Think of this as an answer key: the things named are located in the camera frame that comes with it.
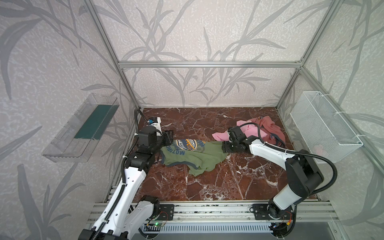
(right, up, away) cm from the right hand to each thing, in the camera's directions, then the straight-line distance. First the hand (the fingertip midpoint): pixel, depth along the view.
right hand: (226, 143), depth 92 cm
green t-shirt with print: (-19, -7, -3) cm, 21 cm away
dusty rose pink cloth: (+34, +4, +7) cm, 35 cm away
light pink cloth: (+16, +8, +3) cm, 18 cm away
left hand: (-30, +11, -17) cm, 36 cm away
